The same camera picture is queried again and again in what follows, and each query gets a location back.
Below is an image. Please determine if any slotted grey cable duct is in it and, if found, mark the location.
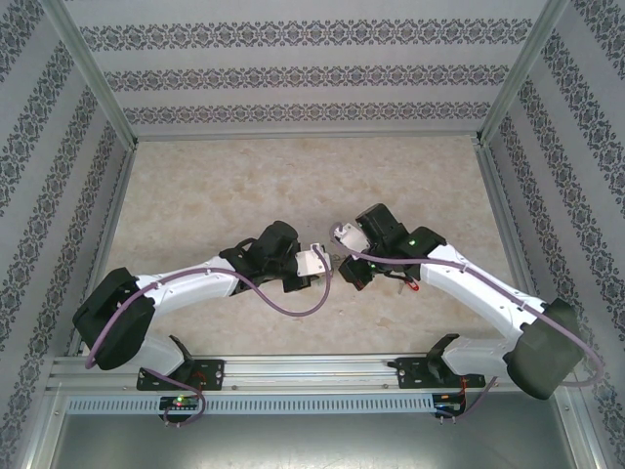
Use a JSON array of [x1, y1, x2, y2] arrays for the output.
[[65, 393, 437, 415]]

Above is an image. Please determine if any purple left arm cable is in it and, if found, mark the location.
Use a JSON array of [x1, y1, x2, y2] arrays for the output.
[[85, 243, 331, 427]]

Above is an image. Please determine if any small controller circuit board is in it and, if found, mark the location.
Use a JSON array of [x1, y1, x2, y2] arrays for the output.
[[158, 394, 204, 426], [434, 390, 469, 422]]

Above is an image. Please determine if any grey sheet metal tray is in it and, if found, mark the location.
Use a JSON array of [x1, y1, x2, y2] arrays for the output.
[[23, 412, 602, 469]]

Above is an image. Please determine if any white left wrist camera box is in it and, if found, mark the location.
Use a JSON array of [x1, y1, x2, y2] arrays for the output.
[[295, 242, 334, 280]]

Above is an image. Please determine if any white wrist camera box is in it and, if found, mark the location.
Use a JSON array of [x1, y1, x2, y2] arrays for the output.
[[295, 242, 334, 280], [336, 222, 372, 255]]

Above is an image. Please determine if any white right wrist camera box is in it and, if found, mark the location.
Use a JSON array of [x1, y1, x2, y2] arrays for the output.
[[336, 222, 372, 255]]

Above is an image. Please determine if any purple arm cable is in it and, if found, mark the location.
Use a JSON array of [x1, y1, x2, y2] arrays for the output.
[[85, 243, 331, 427], [331, 222, 603, 424]]

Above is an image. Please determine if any aluminium frame post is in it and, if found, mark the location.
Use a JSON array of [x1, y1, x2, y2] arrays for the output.
[[478, 0, 571, 146], [41, 0, 139, 148]]

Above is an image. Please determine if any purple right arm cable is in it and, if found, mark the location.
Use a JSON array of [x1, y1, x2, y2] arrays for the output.
[[331, 222, 603, 424]]

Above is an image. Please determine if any aluminium enclosure rail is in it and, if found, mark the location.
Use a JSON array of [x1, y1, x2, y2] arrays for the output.
[[132, 131, 484, 144], [65, 144, 141, 361], [476, 144, 575, 361]]

